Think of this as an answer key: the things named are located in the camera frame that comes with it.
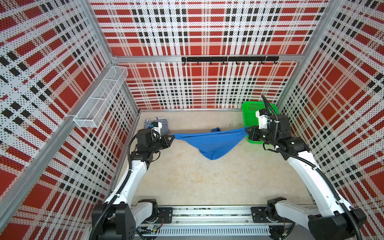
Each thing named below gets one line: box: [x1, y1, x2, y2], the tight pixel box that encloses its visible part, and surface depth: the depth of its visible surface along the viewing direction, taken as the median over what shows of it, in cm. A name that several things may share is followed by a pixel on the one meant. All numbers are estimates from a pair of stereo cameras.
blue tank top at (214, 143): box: [173, 127, 249, 161], surface depth 80 cm
